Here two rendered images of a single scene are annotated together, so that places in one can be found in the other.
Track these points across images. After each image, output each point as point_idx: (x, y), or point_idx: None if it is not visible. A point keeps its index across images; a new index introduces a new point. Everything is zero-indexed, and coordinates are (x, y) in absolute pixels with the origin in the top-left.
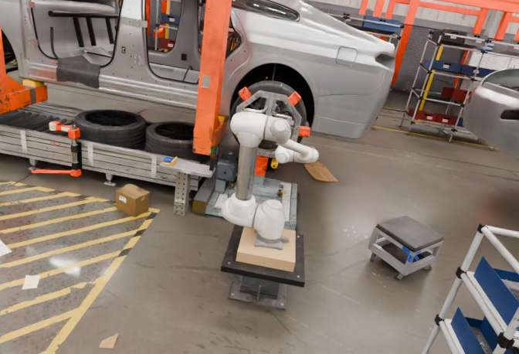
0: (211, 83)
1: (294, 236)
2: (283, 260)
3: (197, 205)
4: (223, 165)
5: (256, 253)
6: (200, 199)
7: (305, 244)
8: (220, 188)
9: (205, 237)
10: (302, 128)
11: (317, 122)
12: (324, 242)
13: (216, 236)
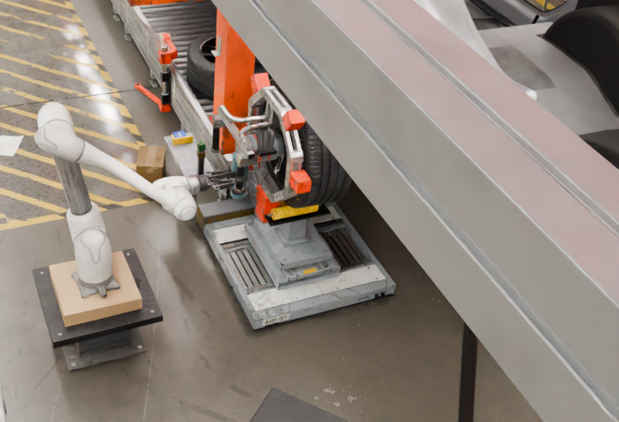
0: (222, 50)
1: (126, 300)
2: (61, 305)
3: (199, 216)
4: (252, 181)
5: (56, 281)
6: (203, 210)
7: (232, 352)
8: (257, 215)
9: (152, 256)
10: (291, 175)
11: None
12: (262, 372)
13: (163, 263)
